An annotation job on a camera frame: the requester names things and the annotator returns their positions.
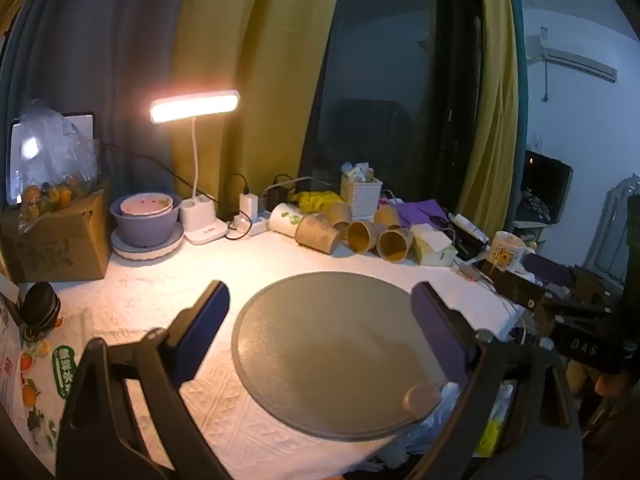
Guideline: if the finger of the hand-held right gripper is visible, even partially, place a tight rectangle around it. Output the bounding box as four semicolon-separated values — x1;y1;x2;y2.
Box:
489;271;548;312

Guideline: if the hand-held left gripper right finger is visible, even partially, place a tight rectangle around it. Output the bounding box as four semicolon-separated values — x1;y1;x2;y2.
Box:
402;281;573;480

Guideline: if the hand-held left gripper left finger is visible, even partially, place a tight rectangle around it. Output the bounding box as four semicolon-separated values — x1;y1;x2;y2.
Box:
55;280;236;480

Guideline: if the white patterned paper cup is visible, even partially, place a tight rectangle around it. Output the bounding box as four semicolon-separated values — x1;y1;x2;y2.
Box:
268;202;306;238

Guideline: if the large brown paper cup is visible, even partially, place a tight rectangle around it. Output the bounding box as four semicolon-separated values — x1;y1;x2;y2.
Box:
295;212;343;255

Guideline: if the person's right hand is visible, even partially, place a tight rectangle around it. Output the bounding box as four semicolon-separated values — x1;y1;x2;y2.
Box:
594;369;623;398

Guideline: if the white cartoon mug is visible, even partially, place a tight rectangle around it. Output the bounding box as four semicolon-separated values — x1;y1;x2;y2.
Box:
486;231;536;273

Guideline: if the white textured tablecloth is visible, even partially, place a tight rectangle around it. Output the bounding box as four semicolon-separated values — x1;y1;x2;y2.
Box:
20;227;526;480

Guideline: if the white tube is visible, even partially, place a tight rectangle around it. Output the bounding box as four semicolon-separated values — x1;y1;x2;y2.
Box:
447;212;490;245

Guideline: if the yellow white tissue box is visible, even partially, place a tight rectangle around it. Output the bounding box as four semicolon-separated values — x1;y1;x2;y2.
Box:
409;222;458;267

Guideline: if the white scalloped plate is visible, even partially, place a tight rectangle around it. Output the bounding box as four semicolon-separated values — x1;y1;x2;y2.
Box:
111;222;186;264

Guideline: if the round grey mat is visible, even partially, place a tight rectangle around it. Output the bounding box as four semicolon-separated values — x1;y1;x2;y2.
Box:
231;271;468;442

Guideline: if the black monitor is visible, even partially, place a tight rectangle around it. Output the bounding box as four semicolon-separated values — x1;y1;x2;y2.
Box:
520;150;575;226

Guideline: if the white power strip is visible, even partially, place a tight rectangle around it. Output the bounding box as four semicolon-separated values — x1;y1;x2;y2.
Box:
227;214;273;237

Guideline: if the purple bowl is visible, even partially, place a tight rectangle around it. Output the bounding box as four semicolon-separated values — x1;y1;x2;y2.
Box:
110;192;181;250

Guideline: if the purple cloth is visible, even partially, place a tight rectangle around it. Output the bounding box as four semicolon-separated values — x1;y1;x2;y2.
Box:
390;199;451;228

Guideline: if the pink bowl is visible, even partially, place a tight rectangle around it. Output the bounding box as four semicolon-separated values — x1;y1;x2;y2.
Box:
120;193;174;217

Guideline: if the white woven basket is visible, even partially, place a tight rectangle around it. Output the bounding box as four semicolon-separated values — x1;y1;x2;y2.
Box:
341;172;383;222

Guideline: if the black power adapter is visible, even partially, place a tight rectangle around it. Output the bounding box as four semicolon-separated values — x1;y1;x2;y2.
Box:
265;186;293;211

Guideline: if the black round case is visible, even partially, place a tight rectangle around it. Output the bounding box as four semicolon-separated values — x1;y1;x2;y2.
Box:
20;281;62;331

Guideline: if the cardboard box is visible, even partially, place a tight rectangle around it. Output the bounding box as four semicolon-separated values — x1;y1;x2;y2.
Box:
0;180;112;285

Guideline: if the fruit printed packet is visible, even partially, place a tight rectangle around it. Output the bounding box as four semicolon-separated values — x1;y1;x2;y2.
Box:
0;290;83;453

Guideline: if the white desk lamp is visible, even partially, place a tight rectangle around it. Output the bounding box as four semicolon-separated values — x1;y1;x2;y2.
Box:
150;89;241;247

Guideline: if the yellow cloth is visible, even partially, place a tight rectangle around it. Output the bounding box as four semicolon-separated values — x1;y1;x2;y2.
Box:
291;190;346;216

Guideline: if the yellow curtain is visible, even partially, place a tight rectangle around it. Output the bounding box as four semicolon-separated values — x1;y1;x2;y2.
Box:
170;0;348;221
457;0;521;233

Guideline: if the clear bag of fruit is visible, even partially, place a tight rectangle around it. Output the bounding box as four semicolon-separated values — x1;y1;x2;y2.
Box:
15;97;108;221

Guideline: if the dark window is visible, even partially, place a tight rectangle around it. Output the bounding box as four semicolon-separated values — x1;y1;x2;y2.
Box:
299;0;483;211

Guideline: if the white air conditioner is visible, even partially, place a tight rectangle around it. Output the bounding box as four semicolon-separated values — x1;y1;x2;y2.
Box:
525;25;621;83

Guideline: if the grey blue curtain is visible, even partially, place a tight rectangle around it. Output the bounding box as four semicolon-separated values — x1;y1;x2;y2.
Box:
0;0;201;201

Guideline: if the black cable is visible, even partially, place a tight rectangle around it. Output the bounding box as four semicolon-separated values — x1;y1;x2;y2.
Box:
100;142;251;241

